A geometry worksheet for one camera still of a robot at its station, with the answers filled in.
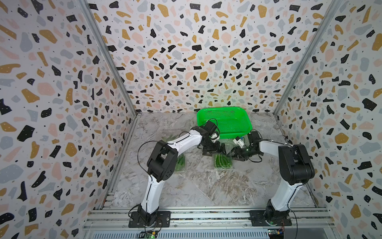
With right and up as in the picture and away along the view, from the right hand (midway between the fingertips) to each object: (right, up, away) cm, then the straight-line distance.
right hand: (231, 156), depth 94 cm
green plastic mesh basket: (+5, +23, +23) cm, 33 cm away
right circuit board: (+17, -33, -22) cm, 43 cm away
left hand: (-6, +3, -6) cm, 9 cm away
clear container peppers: (-31, -3, -3) cm, 31 cm away
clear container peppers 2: (-6, -3, -1) cm, 6 cm away
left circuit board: (-44, -32, -23) cm, 59 cm away
